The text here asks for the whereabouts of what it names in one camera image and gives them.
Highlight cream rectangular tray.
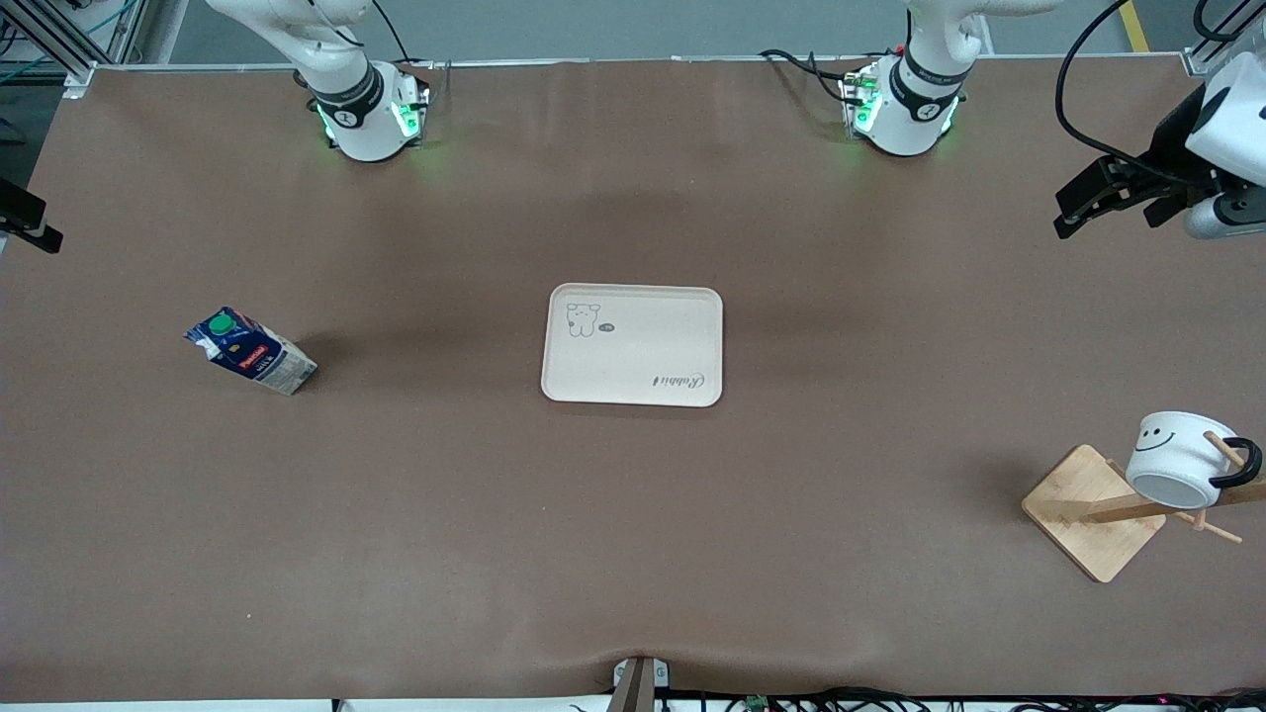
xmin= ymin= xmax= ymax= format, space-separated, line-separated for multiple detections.
xmin=541 ymin=283 xmax=724 ymax=407

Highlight aluminium frame corner bracket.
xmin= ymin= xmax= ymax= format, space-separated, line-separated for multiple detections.
xmin=1182 ymin=0 xmax=1266 ymax=78

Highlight black cable with connector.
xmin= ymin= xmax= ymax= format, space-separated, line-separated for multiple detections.
xmin=1192 ymin=0 xmax=1242 ymax=43

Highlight aluminium frame with cables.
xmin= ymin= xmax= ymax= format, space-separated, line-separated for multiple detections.
xmin=0 ymin=0 xmax=149 ymax=100

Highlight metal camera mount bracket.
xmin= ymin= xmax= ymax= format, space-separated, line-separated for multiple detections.
xmin=611 ymin=656 xmax=672 ymax=712

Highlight white smiley mug black handle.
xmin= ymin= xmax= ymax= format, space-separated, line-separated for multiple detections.
xmin=1126 ymin=411 xmax=1264 ymax=511

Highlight brown table cover mat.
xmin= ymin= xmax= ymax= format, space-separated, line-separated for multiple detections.
xmin=0 ymin=54 xmax=1266 ymax=705

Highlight wooden mug stand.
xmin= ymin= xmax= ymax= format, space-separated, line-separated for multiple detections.
xmin=1022 ymin=431 xmax=1266 ymax=584

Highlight black right arm base cable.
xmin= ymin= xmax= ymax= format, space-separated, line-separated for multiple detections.
xmin=371 ymin=0 xmax=441 ymax=95

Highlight blue milk carton green cap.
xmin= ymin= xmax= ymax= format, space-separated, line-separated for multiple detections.
xmin=184 ymin=307 xmax=319 ymax=397

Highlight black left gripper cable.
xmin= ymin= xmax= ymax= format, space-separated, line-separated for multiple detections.
xmin=1054 ymin=0 xmax=1203 ymax=189

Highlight black left arm base cable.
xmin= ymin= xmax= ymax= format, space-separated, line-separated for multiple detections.
xmin=760 ymin=47 xmax=866 ymax=105

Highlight black arm base cable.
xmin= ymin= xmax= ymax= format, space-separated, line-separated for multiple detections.
xmin=371 ymin=0 xmax=441 ymax=95
xmin=760 ymin=47 xmax=866 ymax=105

